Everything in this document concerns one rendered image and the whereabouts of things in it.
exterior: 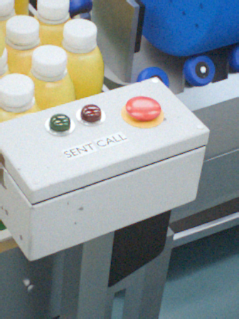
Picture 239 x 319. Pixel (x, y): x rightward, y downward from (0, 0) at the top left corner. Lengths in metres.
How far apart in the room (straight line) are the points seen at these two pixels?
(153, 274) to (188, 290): 0.71
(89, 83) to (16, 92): 0.14
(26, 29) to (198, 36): 0.24
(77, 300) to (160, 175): 0.21
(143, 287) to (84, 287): 0.50
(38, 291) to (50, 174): 0.32
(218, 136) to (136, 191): 0.40
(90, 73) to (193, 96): 0.21
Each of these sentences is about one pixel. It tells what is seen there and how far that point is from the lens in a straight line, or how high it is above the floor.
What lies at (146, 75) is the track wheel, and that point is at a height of 0.98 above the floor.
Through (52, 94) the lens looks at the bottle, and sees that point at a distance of 1.01.
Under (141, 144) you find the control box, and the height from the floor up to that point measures 1.10.
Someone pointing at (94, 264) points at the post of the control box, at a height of 0.92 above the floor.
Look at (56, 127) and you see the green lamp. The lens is 0.86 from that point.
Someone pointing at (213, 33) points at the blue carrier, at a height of 1.04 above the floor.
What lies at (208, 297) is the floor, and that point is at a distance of 2.19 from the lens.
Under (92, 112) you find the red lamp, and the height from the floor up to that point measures 1.11.
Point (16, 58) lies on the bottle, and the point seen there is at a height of 1.05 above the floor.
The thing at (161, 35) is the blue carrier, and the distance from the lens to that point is 1.23.
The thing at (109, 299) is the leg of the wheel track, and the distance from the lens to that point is 1.74.
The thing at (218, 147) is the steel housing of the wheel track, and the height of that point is 0.84.
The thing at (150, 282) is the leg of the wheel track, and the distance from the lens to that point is 1.50.
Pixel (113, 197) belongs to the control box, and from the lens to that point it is 0.87.
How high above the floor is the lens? 1.65
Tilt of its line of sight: 41 degrees down
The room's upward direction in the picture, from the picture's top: 7 degrees clockwise
